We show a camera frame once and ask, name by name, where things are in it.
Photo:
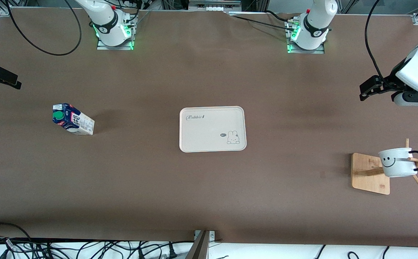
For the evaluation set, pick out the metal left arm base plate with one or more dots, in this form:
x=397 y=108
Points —
x=320 y=50

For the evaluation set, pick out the wooden mug stand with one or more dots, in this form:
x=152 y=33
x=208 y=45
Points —
x=369 y=180

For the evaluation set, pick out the cream rabbit print tray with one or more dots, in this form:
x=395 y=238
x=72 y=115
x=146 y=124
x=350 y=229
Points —
x=208 y=131

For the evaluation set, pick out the white smiley face cup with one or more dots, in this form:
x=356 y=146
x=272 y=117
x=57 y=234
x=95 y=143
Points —
x=398 y=165

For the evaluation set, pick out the metal table edge bracket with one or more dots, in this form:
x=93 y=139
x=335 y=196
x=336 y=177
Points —
x=202 y=244

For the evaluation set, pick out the aluminium frame rail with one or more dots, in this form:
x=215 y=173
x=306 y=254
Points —
x=214 y=5

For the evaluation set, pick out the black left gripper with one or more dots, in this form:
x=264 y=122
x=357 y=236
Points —
x=387 y=83

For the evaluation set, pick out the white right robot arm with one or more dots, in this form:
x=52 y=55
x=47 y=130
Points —
x=108 y=25

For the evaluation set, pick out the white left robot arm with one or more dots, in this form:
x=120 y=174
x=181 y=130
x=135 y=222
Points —
x=315 y=23

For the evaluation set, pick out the blue white milk carton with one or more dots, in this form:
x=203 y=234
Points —
x=75 y=121

